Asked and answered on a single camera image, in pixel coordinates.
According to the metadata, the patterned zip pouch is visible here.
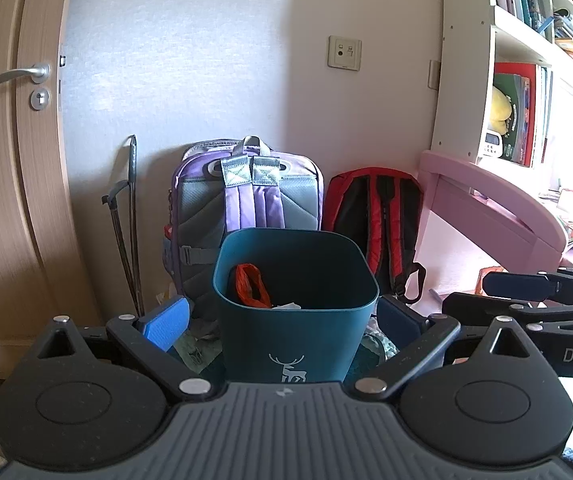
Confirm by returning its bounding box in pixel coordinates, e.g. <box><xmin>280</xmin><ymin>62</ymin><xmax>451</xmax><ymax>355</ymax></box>
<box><xmin>361</xmin><ymin>325</ymin><xmax>400</xmax><ymax>361</ymax></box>

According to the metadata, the green packet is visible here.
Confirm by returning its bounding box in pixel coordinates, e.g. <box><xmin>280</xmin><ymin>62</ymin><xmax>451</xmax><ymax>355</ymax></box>
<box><xmin>174</xmin><ymin>332</ymin><xmax>217</xmax><ymax>373</ymax></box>

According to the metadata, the wooden door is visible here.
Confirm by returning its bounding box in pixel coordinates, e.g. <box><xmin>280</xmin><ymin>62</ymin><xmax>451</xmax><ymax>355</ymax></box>
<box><xmin>0</xmin><ymin>0</ymin><xmax>104</xmax><ymax>378</ymax></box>

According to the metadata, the teal white zigzag quilt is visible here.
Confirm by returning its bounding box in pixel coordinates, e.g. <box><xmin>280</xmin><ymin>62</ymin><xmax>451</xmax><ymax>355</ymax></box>
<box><xmin>199</xmin><ymin>350</ymin><xmax>392</xmax><ymax>386</ymax></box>

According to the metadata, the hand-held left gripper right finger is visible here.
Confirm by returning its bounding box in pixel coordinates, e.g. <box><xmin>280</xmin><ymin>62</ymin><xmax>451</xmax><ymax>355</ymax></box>
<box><xmin>354</xmin><ymin>296</ymin><xmax>550</xmax><ymax>402</ymax></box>

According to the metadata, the pink desk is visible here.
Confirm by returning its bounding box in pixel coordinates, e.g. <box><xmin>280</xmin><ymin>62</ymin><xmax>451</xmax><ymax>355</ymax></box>
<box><xmin>417</xmin><ymin>150</ymin><xmax>573</xmax><ymax>311</ymax></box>

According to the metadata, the teal bin with deer print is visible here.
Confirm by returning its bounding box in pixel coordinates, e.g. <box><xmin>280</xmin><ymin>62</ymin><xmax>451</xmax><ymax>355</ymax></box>
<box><xmin>212</xmin><ymin>228</ymin><xmax>380</xmax><ymax>386</ymax></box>

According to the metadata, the purple grey backpack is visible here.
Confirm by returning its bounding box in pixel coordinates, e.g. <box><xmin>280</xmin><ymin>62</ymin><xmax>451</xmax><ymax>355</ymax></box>
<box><xmin>164</xmin><ymin>135</ymin><xmax>325</xmax><ymax>321</ymax></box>

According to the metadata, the beige wall socket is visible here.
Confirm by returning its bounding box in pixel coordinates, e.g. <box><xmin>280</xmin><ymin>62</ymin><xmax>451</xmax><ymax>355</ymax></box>
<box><xmin>327</xmin><ymin>35</ymin><xmax>362</xmax><ymax>69</ymax></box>

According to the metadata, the white alarm clock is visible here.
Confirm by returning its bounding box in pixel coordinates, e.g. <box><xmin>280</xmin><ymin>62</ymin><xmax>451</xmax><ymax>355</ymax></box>
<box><xmin>484</xmin><ymin>130</ymin><xmax>505</xmax><ymax>157</ymax></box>

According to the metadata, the silver door handle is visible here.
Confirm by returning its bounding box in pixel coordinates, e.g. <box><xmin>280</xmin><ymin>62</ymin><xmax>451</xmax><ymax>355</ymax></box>
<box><xmin>0</xmin><ymin>62</ymin><xmax>52</xmax><ymax>86</ymax></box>

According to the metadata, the yellow plush toy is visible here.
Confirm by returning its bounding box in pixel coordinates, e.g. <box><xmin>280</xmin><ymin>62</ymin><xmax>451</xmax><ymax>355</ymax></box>
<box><xmin>487</xmin><ymin>85</ymin><xmax>512</xmax><ymax>136</ymax></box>

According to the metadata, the white bookshelf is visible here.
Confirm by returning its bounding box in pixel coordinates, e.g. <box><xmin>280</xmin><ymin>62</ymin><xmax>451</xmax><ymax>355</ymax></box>
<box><xmin>429</xmin><ymin>0</ymin><xmax>573</xmax><ymax>171</ymax></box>

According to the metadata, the folded metal cane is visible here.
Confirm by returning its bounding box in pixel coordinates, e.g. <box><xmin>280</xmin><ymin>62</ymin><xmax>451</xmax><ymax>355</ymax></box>
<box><xmin>101</xmin><ymin>135</ymin><xmax>146</xmax><ymax>318</ymax></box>

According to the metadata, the red black backpack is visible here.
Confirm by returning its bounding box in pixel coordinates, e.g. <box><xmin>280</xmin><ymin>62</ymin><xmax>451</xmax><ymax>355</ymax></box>
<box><xmin>323</xmin><ymin>166</ymin><xmax>427</xmax><ymax>303</ymax></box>

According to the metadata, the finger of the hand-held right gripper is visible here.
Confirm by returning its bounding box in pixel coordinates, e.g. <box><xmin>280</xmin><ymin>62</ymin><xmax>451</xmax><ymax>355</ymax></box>
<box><xmin>484</xmin><ymin>269</ymin><xmax>573</xmax><ymax>302</ymax></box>
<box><xmin>441</xmin><ymin>292</ymin><xmax>547</xmax><ymax>328</ymax></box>

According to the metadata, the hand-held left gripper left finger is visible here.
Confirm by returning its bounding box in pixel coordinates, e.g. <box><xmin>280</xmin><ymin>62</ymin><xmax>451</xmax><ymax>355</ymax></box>
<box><xmin>16</xmin><ymin>296</ymin><xmax>212</xmax><ymax>402</ymax></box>

